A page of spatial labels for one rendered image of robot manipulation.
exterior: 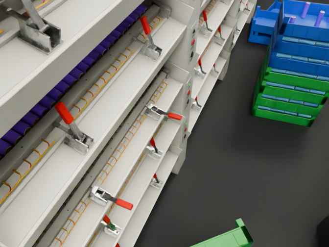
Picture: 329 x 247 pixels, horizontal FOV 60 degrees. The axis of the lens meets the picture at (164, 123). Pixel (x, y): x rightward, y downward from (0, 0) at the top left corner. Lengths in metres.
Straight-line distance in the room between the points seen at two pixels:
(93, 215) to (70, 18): 0.40
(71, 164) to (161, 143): 0.52
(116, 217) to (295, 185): 0.84
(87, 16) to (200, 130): 1.13
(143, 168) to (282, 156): 0.77
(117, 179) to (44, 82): 0.37
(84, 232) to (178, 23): 0.53
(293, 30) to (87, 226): 1.03
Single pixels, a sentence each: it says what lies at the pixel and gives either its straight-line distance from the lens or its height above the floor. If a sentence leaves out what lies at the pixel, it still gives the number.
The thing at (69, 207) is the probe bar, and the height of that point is 0.58.
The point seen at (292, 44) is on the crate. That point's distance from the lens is 1.31.
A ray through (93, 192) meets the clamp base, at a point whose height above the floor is 0.57.
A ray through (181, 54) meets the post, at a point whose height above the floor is 0.64.
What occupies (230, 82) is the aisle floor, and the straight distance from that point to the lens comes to 1.74.
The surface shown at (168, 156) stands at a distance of 1.16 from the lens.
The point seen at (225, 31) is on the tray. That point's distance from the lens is 1.50.
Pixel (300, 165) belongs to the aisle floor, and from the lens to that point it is 1.46.
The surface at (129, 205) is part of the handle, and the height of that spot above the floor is 0.57.
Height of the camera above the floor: 1.12
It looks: 49 degrees down
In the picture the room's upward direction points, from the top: straight up
